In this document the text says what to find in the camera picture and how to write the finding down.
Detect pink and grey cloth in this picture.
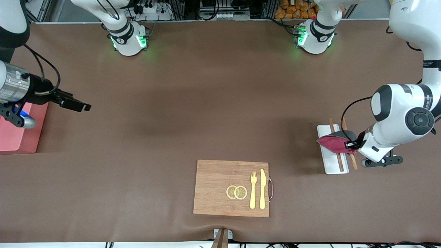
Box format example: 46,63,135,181
316,130,359,154

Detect brown wooden chopstick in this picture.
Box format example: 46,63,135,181
328,118,344,172
341,117,358,170

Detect white rectangular plate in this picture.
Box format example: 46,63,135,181
317,124,349,175

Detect pink plastic bin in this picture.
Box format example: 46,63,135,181
0,102,49,154

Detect yellow knife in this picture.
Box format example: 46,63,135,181
259,168,266,210

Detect yellow fork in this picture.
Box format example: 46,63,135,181
249,172,257,209

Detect white power strip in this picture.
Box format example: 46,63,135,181
136,0,173,20

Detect wooden cutting board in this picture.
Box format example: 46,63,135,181
193,159,274,218

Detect orange packaged goods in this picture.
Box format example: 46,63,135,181
275,0,318,19

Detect brown bar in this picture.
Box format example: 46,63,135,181
211,229,228,248

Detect grey metal table bracket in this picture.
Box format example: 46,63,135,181
214,228,233,240

